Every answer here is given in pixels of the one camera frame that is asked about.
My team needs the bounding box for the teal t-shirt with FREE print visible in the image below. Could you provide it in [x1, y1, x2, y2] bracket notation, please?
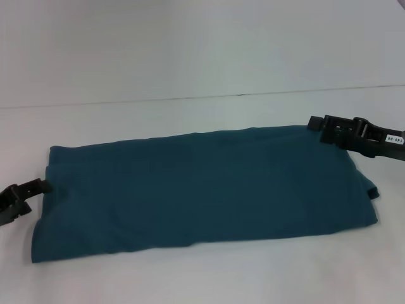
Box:
[30, 125, 380, 264]

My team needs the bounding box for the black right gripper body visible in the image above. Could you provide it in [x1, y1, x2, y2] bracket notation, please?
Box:
[354, 117, 405, 160]

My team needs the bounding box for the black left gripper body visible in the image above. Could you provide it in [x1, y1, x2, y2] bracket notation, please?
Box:
[0, 185, 23, 227]

